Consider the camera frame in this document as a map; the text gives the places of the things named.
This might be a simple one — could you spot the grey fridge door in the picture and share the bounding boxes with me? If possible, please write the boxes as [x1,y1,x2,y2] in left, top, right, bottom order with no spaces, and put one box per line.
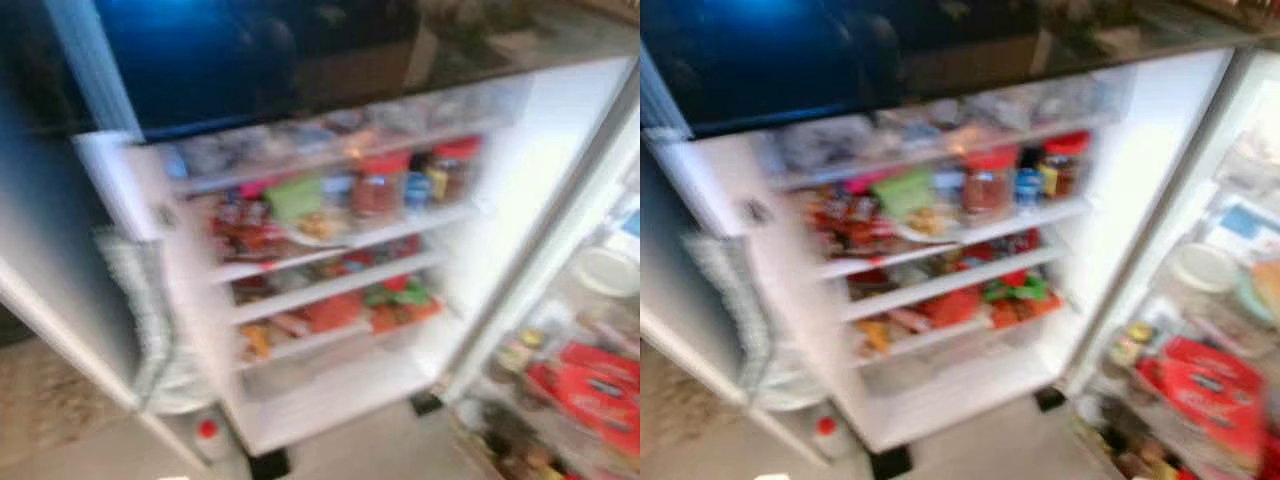
[640,100,831,461]
[0,60,211,471]

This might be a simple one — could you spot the white fridge body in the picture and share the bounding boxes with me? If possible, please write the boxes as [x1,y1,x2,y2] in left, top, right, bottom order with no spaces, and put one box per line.
[645,45,1241,451]
[70,55,641,456]

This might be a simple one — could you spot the white fridge door with shelves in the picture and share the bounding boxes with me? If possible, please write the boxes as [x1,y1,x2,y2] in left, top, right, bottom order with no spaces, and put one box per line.
[1065,45,1280,480]
[440,60,641,480]

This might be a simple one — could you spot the clear fridge drawer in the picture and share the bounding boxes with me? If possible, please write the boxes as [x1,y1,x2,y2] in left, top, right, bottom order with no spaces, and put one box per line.
[770,75,1131,176]
[160,85,521,181]

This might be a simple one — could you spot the round white bowl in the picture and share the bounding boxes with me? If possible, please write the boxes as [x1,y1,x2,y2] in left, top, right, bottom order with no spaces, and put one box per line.
[572,245,641,299]
[1168,242,1246,294]

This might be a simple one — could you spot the red carton box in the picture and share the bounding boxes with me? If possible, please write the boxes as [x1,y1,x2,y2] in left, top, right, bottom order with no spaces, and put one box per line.
[1135,335,1271,461]
[525,340,641,456]

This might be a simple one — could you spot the small jar yellow lid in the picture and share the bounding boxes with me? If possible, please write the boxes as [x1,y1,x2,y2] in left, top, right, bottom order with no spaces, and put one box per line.
[1105,320,1159,376]
[495,328,546,381]

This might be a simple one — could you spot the dark jar red lid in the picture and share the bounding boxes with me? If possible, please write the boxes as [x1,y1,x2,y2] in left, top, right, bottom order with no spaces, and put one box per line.
[432,138,481,206]
[1040,132,1091,199]

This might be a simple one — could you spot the red snack packets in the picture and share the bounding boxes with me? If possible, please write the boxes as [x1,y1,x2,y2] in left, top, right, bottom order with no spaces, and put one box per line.
[812,190,901,259]
[208,195,286,263]

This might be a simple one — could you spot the green and red package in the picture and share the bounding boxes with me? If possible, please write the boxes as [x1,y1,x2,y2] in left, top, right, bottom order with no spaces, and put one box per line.
[365,278,433,313]
[982,270,1051,306]

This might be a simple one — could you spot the dark glossy freezer door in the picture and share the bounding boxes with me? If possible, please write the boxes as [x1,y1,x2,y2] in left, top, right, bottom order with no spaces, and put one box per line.
[40,0,641,141]
[640,0,1280,136]

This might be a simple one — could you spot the green food package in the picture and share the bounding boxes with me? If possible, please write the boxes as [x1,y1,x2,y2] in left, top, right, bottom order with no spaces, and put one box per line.
[265,176,326,226]
[872,168,936,221]

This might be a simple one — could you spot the large jar red lid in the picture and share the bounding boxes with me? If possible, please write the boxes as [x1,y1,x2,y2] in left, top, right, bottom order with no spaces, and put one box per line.
[962,146,1021,219]
[352,152,411,221]

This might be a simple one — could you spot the white bottle red cap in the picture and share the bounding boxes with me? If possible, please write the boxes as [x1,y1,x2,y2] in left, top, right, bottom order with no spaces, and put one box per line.
[192,415,236,463]
[808,412,851,459]

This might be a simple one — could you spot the white plate with food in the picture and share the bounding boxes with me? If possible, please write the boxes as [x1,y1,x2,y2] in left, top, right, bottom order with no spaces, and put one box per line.
[892,208,966,243]
[285,212,356,248]

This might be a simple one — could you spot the red orange food pack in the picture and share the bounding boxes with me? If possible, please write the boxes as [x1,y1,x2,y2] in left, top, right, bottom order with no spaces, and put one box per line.
[300,293,363,334]
[920,287,986,329]

